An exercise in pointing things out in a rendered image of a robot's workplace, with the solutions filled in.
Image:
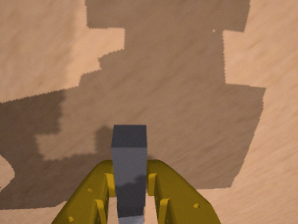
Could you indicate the grey rectangular block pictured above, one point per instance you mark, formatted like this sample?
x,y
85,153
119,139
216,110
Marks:
x,y
129,157
130,215

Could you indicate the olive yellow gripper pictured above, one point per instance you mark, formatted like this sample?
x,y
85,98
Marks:
x,y
176,201

